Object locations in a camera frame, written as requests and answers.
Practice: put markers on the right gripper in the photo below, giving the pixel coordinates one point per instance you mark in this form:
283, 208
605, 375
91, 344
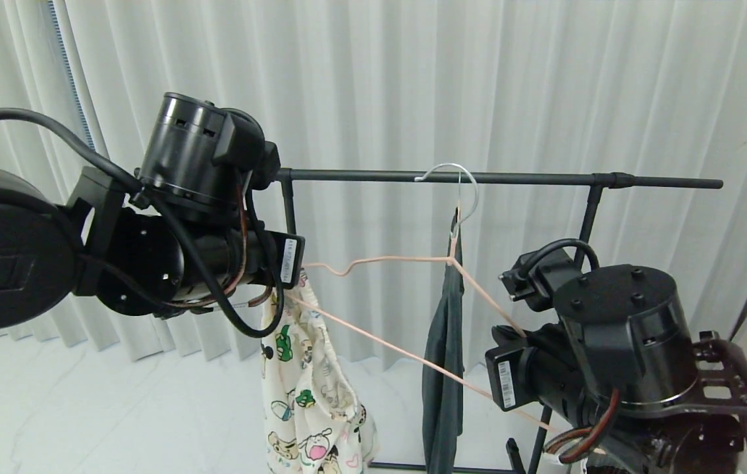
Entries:
538, 375

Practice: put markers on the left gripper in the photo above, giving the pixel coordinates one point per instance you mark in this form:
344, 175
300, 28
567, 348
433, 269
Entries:
222, 253

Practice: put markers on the cream printed garment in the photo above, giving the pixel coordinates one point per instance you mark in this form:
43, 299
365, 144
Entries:
307, 395

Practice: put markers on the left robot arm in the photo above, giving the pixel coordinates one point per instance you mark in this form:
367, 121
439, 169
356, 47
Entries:
11, 250

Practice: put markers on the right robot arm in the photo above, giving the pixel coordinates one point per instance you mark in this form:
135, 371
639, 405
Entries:
624, 329

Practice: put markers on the black clothes rack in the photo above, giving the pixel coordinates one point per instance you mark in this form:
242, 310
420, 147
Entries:
545, 178

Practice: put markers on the green long-sleeved shirt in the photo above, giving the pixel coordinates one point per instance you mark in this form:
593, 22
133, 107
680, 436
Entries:
446, 342

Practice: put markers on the white curtain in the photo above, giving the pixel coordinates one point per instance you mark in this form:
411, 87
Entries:
380, 79

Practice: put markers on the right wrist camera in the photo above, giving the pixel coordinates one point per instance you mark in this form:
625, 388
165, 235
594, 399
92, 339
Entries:
538, 280

